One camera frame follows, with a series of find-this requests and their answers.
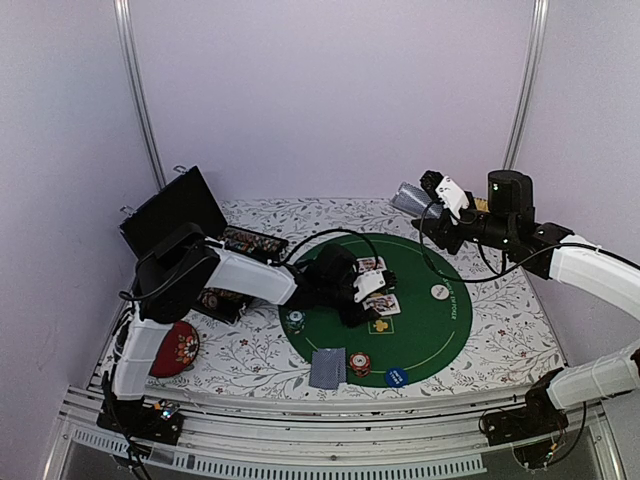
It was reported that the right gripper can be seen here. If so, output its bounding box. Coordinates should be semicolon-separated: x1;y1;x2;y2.
413;199;515;255

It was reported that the woven bamboo tray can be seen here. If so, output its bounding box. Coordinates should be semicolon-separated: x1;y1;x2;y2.
473;197;489;213

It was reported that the green chip stack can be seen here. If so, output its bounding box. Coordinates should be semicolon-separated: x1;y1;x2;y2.
284;311;306;334

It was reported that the right metal frame post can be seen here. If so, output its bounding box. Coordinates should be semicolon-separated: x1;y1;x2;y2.
502;0;550;170

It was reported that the grey playing card deck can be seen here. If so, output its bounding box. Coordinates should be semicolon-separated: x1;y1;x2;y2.
390;182;443;219

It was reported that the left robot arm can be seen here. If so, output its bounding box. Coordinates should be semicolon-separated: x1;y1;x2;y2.
104;223;397;434

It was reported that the left metal frame post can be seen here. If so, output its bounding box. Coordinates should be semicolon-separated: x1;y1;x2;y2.
113;0;167;190

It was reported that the red floral plate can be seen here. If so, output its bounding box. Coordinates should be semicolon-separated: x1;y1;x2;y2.
149;321;200;379

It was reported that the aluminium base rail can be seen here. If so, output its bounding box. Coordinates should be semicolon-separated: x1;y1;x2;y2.
42;382;626;480

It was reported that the red five chip stack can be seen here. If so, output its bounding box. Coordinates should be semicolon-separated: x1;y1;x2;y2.
199;292;218;311

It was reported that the white dealer button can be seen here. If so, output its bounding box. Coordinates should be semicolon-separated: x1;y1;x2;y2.
431;284;450;301

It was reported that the blue small blind button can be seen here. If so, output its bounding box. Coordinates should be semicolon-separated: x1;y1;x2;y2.
384;367;409;388

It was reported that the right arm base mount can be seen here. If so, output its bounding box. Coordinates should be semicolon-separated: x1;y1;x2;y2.
478;368;569;446

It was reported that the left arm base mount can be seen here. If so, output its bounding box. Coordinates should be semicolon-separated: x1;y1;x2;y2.
96;396;184;446

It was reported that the dealt cards front edge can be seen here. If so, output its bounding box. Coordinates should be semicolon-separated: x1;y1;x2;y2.
309;348;346;390

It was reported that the green round poker mat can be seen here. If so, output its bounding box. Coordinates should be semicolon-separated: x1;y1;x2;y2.
285;233;473;388

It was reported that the metal frame post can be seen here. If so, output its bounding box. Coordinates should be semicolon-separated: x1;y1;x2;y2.
502;0;550;170
113;0;167;190

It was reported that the black poker chip case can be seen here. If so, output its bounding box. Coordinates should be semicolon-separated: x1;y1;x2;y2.
119;167;297;329

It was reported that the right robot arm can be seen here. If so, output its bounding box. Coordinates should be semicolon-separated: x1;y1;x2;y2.
413;170;639;436

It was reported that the king of diamonds card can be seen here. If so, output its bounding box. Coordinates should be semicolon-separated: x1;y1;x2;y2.
356;256;387;274

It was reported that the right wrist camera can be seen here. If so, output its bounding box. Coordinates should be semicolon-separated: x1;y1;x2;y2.
435;176;469;220

